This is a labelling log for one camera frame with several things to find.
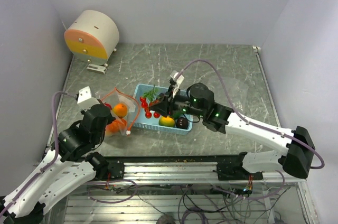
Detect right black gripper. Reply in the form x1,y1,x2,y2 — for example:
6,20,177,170
149,85,205,118

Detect cherry cluster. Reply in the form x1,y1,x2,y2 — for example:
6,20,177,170
139,86,160,119

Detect red apple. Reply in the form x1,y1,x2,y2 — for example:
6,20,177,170
104,102,112,110

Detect orange green mango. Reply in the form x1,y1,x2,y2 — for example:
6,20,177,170
112,103,128,118

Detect clear orange zip bag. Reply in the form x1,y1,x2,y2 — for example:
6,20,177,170
101,88,141,137

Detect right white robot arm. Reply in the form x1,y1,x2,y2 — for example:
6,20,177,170
150,83,315,180

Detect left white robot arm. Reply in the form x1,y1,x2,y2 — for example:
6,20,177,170
1,104,115,223

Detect green lime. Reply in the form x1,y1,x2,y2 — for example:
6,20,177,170
172,111,184,120

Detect yellow green mango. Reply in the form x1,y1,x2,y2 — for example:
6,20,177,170
158,116,175,127

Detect light blue plastic basket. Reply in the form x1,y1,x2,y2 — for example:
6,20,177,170
133,83,193,135

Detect round drawer cabinet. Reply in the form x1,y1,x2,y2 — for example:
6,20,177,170
64,10,120,66

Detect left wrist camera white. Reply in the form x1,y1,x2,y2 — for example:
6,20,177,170
77,86,99,111

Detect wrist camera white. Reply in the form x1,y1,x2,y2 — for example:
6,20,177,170
170,70,184,97
77,86,99,111

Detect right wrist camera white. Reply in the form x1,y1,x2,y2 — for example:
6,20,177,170
170,70,184,97

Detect white bracket on table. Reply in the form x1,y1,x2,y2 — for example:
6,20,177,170
87,63,107,74

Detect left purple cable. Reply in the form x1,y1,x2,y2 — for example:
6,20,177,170
0,91,80,216

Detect aluminium rail frame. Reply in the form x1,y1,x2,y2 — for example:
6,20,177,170
34,155,315,224

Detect loose wires under table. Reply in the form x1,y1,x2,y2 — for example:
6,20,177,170
87,176,291,224

